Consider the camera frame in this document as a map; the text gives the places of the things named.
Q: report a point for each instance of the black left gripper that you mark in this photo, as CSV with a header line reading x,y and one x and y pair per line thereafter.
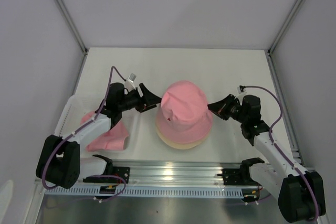
x,y
151,99

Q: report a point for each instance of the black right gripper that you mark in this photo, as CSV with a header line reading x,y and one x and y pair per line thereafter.
x,y
220,107

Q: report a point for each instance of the pink bucket hat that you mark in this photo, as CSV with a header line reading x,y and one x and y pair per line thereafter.
x,y
183,106
110,134

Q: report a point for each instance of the beige bucket hat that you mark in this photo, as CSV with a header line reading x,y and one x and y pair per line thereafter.
x,y
184,140

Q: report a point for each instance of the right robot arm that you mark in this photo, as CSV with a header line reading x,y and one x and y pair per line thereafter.
x,y
299,192

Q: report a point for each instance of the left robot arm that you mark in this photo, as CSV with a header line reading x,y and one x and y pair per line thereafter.
x,y
59,162

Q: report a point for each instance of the white plastic basket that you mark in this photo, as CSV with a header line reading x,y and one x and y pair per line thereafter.
x,y
80,109

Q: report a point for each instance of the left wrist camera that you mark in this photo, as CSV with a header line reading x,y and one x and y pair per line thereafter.
x,y
130,82

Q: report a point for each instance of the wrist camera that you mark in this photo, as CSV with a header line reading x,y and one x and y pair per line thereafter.
x,y
130,82
241,89

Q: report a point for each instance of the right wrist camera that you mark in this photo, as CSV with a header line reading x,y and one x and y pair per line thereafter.
x,y
241,89

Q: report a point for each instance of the right aluminium frame post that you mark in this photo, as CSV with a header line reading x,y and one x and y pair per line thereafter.
x,y
293,12

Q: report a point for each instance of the aluminium frame post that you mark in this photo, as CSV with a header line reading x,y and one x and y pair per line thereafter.
x,y
71,25
293,12

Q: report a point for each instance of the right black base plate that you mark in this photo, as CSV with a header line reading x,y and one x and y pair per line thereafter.
x,y
235,176

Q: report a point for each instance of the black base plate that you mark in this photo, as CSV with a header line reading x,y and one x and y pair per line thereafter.
x,y
114,176
235,176

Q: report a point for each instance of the aluminium mounting rail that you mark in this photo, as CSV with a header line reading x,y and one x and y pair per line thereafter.
x,y
158,174

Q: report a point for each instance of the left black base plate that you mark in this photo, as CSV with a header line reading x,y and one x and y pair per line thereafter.
x,y
114,176

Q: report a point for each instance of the white slotted cable duct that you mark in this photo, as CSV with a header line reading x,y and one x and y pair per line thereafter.
x,y
141,191

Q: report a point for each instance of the left aluminium frame post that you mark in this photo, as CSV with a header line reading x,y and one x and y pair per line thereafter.
x,y
71,25

